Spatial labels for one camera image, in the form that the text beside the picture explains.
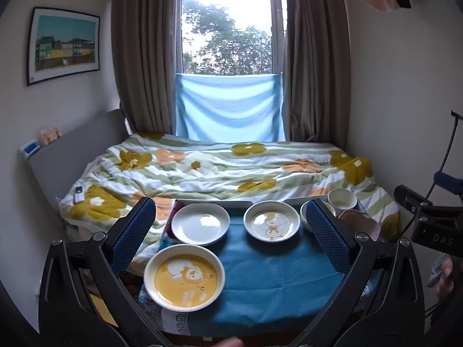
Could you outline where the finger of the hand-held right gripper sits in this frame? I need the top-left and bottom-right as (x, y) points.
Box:
(427, 109), (463, 203)

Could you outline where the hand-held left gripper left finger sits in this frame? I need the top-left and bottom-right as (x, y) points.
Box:
(38, 197), (160, 337)

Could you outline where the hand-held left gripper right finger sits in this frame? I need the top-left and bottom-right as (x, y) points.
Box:
(304, 199), (425, 337)

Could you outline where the cream bowl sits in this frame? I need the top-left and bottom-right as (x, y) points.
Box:
(327, 187), (358, 218)
(300, 202), (337, 232)

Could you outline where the pink bowl with handles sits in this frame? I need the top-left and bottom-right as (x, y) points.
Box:
(338, 210), (380, 242)

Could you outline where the duck print plate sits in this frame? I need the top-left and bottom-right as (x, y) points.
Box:
(243, 200), (301, 242)

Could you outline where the plain white plate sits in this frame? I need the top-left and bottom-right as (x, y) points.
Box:
(171, 202), (231, 245)

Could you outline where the person's right hand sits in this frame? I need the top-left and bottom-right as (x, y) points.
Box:
(435, 256), (455, 298)

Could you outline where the blue table cloth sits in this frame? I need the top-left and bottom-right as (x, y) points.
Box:
(137, 202), (384, 337)
(159, 204), (362, 329)

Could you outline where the grey headboard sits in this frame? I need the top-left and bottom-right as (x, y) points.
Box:
(20, 108), (133, 221)

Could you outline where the floral blanket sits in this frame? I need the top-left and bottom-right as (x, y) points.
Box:
(58, 133), (402, 275)

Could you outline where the beige plush toy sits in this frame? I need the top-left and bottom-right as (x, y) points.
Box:
(39, 126), (63, 146)

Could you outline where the blue and white box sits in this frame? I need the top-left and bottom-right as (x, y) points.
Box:
(21, 140), (44, 160)

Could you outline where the light blue hanging cloth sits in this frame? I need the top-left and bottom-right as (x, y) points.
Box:
(174, 72), (286, 142)

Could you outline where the brown curtain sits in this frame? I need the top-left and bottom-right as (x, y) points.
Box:
(110, 0), (181, 136)
(282, 0), (351, 143)

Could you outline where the framed picture of houses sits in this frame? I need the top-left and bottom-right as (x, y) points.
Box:
(26, 6), (101, 87)

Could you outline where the window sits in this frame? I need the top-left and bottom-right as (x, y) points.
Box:
(179, 0), (290, 76)

